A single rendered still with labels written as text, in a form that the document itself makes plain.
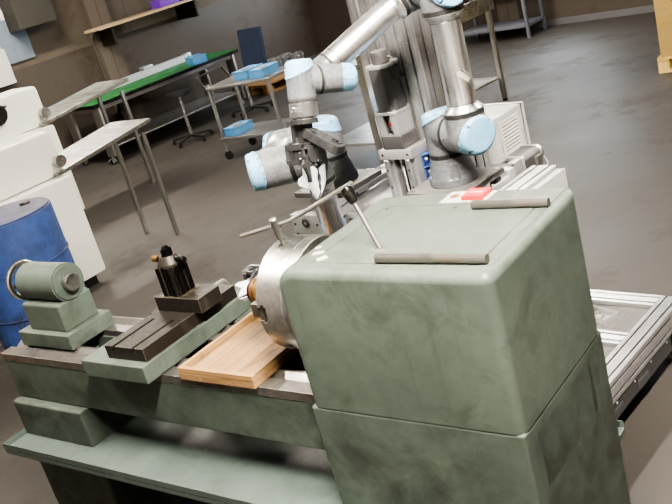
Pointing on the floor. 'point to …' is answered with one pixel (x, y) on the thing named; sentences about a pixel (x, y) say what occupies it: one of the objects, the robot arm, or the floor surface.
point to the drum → (49, 249)
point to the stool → (185, 117)
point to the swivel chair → (250, 46)
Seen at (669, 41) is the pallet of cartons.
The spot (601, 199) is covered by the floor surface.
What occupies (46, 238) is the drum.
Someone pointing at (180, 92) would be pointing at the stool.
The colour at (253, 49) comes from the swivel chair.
